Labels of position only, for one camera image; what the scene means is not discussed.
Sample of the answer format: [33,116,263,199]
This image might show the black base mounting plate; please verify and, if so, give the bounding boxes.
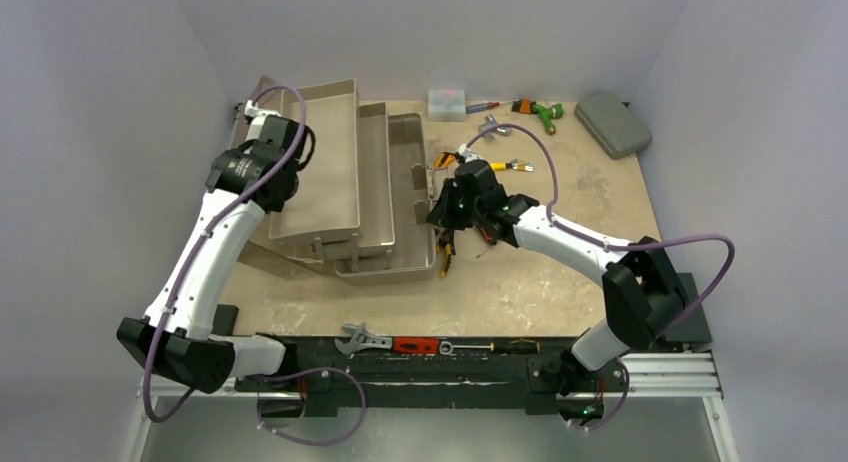
[235,334,629,424]

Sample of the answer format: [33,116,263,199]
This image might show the red black folding tool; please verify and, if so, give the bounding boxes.
[477,220,504,246]

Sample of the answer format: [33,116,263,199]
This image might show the yellow black utility knife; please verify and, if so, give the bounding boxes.
[433,152,461,170]

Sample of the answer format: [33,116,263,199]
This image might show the black left corner block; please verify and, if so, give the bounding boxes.
[211,304,239,337]

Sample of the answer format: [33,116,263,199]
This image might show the grey sharpening stone block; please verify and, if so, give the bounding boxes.
[575,90,653,160]

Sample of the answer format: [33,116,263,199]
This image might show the red blue small screwdriver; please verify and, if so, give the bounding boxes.
[465,101,512,114]

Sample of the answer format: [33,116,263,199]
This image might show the red handled adjustable wrench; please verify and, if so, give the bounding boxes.
[334,322,454,355]

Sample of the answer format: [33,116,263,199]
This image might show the beige plastic tool box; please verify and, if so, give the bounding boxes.
[238,76,444,285]

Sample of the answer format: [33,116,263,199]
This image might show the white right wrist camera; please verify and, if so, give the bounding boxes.
[456,145,482,164]

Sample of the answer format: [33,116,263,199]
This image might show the black orange screwdriver on base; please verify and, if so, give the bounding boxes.
[451,340,540,355]

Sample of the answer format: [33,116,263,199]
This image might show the clear plastic screw box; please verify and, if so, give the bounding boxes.
[427,89,467,122]

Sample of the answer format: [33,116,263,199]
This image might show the black corner block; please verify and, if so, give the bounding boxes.
[211,304,239,337]
[660,306,713,353]

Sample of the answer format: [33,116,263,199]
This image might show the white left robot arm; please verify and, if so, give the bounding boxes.
[116,113,315,393]

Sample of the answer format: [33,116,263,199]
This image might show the yellow black screwdriver large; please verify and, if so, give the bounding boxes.
[475,241,499,259]

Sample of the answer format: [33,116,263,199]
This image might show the black right corner block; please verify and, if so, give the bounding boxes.
[660,306,713,353]

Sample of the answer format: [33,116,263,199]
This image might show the aluminium frame rail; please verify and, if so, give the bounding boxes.
[135,351,723,401]

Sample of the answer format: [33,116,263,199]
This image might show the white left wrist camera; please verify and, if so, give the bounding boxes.
[242,99,280,125]

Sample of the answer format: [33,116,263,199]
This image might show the yellow black pliers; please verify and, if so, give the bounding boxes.
[436,229,456,278]

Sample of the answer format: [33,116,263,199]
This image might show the green orange spray nozzle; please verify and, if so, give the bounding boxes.
[511,98,565,135]

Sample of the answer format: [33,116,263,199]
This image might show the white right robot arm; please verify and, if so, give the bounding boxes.
[426,160,689,395]

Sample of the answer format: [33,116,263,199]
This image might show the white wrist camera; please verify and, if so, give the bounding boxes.
[456,145,482,164]
[242,99,280,125]

